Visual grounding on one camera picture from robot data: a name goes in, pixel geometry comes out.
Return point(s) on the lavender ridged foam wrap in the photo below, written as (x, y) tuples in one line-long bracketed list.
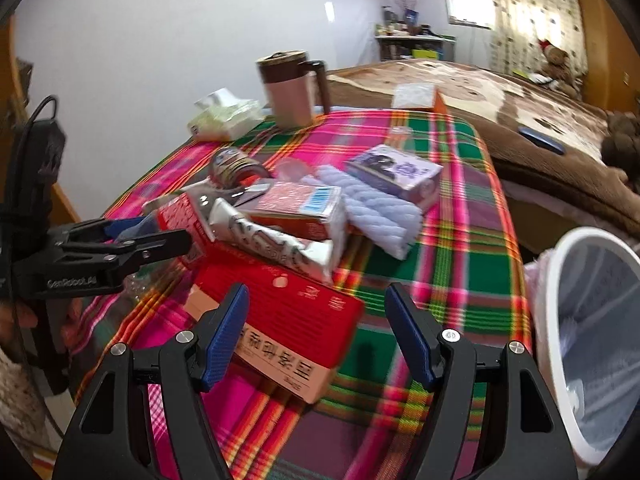
[(370, 210)]

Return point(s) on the patterned tape roll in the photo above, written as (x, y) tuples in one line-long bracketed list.
[(235, 167)]

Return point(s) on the large red box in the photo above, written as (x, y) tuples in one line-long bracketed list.
[(300, 310)]

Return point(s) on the pale green tissue pack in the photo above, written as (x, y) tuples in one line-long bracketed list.
[(225, 120)]

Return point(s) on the small window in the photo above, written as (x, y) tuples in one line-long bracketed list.
[(467, 5)]

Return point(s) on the orange and white box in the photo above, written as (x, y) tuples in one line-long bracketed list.
[(415, 96)]

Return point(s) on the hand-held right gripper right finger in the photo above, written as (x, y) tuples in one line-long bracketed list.
[(407, 335)]

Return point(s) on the person's left hand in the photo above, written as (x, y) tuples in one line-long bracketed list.
[(27, 316)]

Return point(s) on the plaid tablecloth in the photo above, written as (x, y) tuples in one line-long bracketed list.
[(450, 240)]

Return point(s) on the red and white carton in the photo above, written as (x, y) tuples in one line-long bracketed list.
[(300, 200)]

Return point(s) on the brown teddy bear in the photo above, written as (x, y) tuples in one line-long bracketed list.
[(557, 62)]

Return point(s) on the white printed tube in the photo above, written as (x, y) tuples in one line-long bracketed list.
[(270, 242)]

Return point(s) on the small red carton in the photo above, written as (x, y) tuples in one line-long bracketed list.
[(175, 217)]

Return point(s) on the purple drink carton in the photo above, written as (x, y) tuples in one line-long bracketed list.
[(395, 170)]

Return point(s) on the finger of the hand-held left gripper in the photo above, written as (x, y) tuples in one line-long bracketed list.
[(155, 249), (117, 228)]

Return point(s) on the blue glasses case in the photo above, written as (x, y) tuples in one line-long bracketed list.
[(542, 141)]

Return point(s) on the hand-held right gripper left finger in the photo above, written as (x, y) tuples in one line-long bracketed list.
[(227, 335)]

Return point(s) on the wooden wardrobe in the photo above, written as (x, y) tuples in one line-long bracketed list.
[(610, 60)]

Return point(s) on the patterned curtain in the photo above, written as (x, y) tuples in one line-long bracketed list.
[(530, 5)]

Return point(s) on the pink and brown mug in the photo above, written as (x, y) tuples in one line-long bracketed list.
[(290, 100)]

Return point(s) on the bed mattress with sheet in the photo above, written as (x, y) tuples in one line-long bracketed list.
[(530, 200)]

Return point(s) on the white shelf with bottles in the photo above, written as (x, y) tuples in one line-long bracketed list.
[(400, 47)]

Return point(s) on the brown printed blanket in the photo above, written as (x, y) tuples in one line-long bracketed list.
[(500, 110)]

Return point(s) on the blue vase with branches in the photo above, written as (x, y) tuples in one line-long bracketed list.
[(411, 17)]

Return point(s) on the white trash bin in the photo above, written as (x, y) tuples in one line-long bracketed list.
[(550, 340)]

